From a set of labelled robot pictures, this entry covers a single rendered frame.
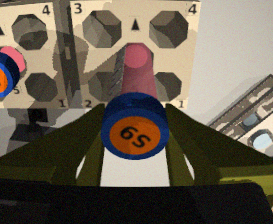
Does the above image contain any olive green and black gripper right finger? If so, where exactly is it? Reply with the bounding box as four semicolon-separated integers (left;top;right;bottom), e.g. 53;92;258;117
165;103;273;208

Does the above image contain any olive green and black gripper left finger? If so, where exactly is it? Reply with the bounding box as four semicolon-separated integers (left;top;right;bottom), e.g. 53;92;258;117
0;103;105;186

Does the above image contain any grey flat mat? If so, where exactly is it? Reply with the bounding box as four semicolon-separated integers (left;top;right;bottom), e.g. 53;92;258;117
0;0;273;187

